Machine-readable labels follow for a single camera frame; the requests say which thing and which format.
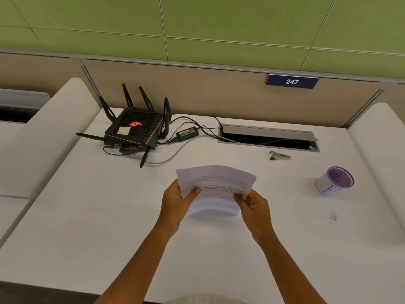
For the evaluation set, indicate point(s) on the yellow sticky note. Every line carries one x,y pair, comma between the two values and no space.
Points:
123,131

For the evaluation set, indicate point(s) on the blue number sign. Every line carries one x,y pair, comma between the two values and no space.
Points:
291,81

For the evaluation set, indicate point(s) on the person's right hand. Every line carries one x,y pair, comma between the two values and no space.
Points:
258,213

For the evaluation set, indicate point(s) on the person's left thumb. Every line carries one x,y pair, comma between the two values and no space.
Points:
190,194

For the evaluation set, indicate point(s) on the black router with antennas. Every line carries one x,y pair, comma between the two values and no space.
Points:
133,128

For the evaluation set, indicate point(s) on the person's right forearm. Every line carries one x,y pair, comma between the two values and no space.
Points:
292,272

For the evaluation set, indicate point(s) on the grey staple remover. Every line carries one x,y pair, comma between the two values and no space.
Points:
279,155

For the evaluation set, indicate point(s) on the black power adapter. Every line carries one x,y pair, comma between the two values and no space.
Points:
187,133

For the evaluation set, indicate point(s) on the white desk side divider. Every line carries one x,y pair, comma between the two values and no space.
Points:
379,148
41,136

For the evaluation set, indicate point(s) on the person's right thumb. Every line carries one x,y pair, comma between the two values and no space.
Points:
241,200

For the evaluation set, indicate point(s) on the person's left hand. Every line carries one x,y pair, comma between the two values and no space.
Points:
172,207

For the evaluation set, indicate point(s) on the white cup with purple rim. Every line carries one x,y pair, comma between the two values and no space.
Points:
333,182

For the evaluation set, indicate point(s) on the pile of small staples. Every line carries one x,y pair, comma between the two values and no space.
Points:
333,215

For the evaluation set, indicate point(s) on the white printed paper sheets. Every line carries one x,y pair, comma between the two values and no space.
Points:
215,186

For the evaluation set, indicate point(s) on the person's left forearm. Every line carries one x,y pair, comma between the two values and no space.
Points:
134,269

